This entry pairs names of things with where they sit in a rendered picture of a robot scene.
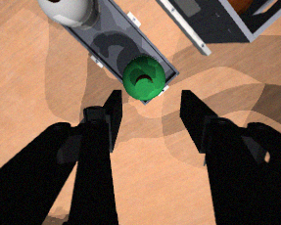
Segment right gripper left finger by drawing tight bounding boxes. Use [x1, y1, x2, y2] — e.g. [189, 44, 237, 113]
[0, 90, 122, 225]

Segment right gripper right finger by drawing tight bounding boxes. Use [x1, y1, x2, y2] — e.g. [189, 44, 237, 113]
[179, 90, 281, 225]

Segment dark grey rectangular tray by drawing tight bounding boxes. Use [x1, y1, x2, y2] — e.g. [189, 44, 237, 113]
[61, 0, 180, 87]

